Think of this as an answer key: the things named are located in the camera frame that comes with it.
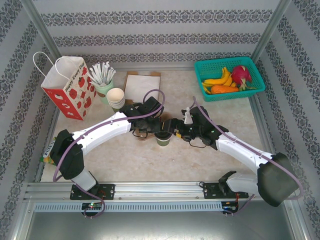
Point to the yellow green snack packet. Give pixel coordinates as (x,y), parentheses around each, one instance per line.
(48,152)

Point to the teal plastic basket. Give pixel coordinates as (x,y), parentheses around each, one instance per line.
(212,65)

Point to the left controller circuit board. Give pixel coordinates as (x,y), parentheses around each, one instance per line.
(92,206)

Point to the stack of paper cups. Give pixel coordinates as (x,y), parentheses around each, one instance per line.
(115,96)

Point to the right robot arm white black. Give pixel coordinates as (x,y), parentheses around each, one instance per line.
(240,150)

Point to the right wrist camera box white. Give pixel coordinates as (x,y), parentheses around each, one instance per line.
(187,116)

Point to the white paper bag red print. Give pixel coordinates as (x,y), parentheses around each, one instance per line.
(72,97)

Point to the green coffee cup black lid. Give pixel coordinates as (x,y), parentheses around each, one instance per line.
(163,141)

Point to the right controller circuit board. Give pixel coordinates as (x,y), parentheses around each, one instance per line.
(230,206)

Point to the brown cardboard napkin tray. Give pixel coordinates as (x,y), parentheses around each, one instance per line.
(130,101)

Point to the pink toy dragon fruit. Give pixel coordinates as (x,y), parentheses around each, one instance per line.
(241,75)

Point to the aluminium mounting rail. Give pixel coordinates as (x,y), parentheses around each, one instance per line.
(155,190)

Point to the controller circuit board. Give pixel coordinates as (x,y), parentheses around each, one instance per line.
(230,206)
(92,206)

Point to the green mug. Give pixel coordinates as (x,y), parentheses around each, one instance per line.
(105,87)

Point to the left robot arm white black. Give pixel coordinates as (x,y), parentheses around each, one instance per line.
(105,132)

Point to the orange carrot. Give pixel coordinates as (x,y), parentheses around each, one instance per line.
(223,89)

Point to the yellow toy banana bunch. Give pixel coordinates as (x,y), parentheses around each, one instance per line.
(220,80)

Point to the aluminium frame post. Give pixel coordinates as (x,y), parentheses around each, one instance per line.
(272,25)
(42,32)

